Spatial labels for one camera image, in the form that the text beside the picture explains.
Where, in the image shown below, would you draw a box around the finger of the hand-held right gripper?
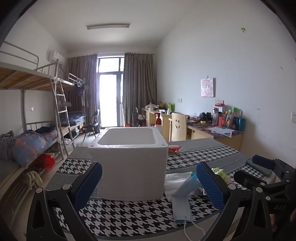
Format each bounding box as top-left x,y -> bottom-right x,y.
252,154 -> 296,179
233,170 -> 287,193

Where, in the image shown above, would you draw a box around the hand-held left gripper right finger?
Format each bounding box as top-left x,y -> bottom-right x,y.
196,161 -> 273,241

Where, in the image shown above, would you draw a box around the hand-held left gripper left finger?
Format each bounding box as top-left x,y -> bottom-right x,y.
26,161 -> 103,241

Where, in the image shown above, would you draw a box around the yellow-green cloth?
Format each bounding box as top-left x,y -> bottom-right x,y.
211,167 -> 232,183

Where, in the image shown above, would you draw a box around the blue face mask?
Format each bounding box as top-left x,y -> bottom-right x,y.
171,172 -> 208,240

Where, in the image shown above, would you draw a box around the white plastic bag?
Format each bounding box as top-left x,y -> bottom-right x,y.
164,171 -> 206,200

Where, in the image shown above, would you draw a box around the white foam box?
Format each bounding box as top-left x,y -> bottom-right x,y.
87,126 -> 168,201

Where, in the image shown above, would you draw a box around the wooden desk with patterned top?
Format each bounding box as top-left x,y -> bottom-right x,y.
186,120 -> 243,151

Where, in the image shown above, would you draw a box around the red plastic bag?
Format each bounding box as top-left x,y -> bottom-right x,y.
37,154 -> 55,171

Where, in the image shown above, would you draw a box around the houndstooth tablecloth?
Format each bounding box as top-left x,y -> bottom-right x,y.
44,138 -> 278,234

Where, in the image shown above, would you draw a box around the row of toiletry bottles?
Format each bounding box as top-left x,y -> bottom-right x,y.
213,106 -> 246,131

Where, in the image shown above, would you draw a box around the printed papers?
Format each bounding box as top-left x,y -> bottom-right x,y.
210,126 -> 234,138

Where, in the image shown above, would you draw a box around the pale cloth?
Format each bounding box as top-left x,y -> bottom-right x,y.
25,171 -> 43,191

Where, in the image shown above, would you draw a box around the black folding chair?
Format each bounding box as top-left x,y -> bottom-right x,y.
83,109 -> 101,142

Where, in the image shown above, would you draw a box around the wooden chair with smiley face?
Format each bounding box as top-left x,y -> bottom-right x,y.
168,112 -> 187,142

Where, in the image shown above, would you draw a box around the blue plaid bedding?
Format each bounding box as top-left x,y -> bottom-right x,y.
67,111 -> 87,127

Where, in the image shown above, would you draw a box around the blue orange quilt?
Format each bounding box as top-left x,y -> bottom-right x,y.
13,130 -> 58,168

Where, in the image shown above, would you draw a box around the grey metal bunk ladder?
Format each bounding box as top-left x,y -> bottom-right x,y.
51,77 -> 70,158

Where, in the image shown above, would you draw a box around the black bag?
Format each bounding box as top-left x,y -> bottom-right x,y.
132,108 -> 146,127

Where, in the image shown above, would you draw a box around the purple grey blanket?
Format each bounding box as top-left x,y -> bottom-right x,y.
0,131 -> 16,161

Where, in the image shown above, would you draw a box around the light wooden desk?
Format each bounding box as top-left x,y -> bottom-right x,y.
142,108 -> 173,135

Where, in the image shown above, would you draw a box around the glass balcony door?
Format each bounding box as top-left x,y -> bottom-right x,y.
97,57 -> 125,127

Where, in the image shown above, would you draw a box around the dark hanging clothes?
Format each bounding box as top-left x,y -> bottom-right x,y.
74,81 -> 89,109

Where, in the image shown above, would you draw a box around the small grey metal bunk bed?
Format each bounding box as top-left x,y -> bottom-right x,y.
55,73 -> 89,139

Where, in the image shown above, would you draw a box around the brown curtain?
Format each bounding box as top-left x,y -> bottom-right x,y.
65,54 -> 99,126
122,52 -> 158,127

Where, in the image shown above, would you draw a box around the large grey metal bunk bed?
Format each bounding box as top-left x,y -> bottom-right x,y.
0,41 -> 70,186

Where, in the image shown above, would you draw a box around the white air conditioner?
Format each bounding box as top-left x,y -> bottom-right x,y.
48,50 -> 65,65

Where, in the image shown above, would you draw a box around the ceiling tube light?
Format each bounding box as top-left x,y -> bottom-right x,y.
87,22 -> 130,30

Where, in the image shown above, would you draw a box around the pink cartoon wall poster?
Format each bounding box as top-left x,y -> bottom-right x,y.
200,78 -> 216,97

